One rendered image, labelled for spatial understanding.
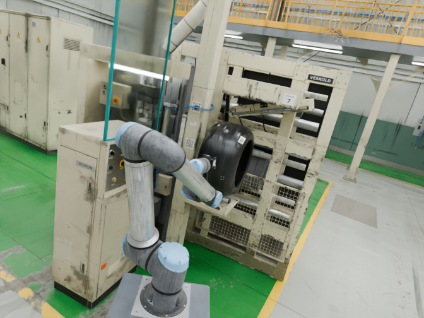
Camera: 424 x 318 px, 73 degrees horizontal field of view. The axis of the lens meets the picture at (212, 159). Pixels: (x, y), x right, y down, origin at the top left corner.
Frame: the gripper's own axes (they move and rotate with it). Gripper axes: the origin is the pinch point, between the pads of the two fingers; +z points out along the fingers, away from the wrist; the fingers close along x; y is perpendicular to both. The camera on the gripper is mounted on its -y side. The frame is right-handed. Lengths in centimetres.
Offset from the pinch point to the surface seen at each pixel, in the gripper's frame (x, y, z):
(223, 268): -11, -111, 81
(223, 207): -9.5, -32.1, 21.4
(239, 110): 5, 40, 63
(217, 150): 1.1, 9.1, 9.2
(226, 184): -9.2, -13.1, 12.9
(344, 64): -129, 297, 909
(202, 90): 26, 48, 23
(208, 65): 25, 65, 20
